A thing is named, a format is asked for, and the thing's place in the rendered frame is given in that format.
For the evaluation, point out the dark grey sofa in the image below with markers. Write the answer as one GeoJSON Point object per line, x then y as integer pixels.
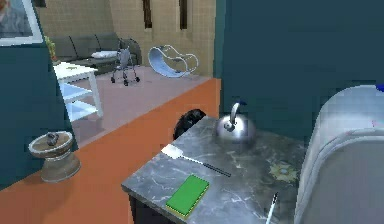
{"type": "Point", "coordinates": [85, 46]}

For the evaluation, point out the green house plant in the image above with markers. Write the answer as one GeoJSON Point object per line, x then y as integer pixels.
{"type": "Point", "coordinates": [50, 46]}

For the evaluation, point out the white pen with black tip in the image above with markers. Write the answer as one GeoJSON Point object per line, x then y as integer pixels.
{"type": "Point", "coordinates": [271, 208]}

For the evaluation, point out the grey wheeled walker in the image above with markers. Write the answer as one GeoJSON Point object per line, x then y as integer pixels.
{"type": "Point", "coordinates": [124, 63]}

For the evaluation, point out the pale blue rocking chair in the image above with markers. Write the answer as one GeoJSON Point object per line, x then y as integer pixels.
{"type": "Point", "coordinates": [166, 65]}

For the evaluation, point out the steel kettle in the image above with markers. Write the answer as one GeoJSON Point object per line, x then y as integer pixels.
{"type": "Point", "coordinates": [235, 128]}

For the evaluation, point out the framed wall picture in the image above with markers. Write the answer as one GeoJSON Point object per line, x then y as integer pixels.
{"type": "Point", "coordinates": [15, 20]}

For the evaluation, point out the green sponge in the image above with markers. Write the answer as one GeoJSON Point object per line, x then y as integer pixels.
{"type": "Point", "coordinates": [187, 196]}

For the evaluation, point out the dark narrow window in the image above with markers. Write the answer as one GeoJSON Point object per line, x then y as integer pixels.
{"type": "Point", "coordinates": [147, 13]}
{"type": "Point", "coordinates": [183, 13]}

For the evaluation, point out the black round bin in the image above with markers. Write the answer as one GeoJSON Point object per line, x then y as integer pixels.
{"type": "Point", "coordinates": [186, 121]}

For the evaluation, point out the small grey round object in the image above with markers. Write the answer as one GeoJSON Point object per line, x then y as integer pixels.
{"type": "Point", "coordinates": [52, 138]}

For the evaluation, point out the yellow green flat object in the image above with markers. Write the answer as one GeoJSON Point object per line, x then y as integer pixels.
{"type": "Point", "coordinates": [283, 171]}

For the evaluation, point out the white pillow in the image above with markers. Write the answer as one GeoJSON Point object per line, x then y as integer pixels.
{"type": "Point", "coordinates": [104, 54]}

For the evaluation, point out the white shelf table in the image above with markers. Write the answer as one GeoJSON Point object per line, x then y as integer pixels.
{"type": "Point", "coordinates": [78, 90]}

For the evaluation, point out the grey marble counter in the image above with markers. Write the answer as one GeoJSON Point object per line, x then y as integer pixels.
{"type": "Point", "coordinates": [216, 180]}

